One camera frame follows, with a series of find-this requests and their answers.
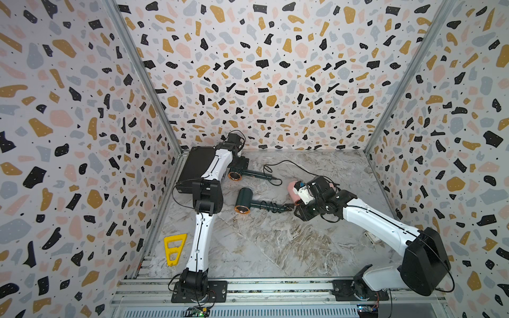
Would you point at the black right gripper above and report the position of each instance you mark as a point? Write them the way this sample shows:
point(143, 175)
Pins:
point(301, 212)

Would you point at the dark green hair dryer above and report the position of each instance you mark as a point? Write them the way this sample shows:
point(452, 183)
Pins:
point(245, 203)
point(237, 175)

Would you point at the pink hair dryer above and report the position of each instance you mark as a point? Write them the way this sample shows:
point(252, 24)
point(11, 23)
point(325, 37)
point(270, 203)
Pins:
point(293, 188)

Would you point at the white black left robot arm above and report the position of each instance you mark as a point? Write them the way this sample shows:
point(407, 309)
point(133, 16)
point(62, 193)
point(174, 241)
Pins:
point(201, 177)

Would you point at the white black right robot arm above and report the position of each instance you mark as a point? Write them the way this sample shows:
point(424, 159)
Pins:
point(424, 260)

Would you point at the black flat case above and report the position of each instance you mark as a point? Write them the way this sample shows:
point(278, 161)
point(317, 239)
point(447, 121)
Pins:
point(197, 162)

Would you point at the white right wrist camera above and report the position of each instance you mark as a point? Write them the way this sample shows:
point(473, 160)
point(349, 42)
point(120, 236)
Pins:
point(304, 193)

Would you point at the yellow plastic triangle frame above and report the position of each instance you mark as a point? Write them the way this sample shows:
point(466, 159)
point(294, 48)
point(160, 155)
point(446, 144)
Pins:
point(173, 248)

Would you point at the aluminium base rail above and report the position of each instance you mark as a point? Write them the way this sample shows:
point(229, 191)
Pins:
point(271, 297)

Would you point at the aluminium corner post right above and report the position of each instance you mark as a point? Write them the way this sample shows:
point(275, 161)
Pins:
point(442, 13)

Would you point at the aluminium corner post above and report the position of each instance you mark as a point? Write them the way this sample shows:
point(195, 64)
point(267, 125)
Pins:
point(137, 62)
point(442, 13)

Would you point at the aluminium corner post left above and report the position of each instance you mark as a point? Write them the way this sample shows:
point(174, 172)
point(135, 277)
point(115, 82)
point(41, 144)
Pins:
point(137, 62)

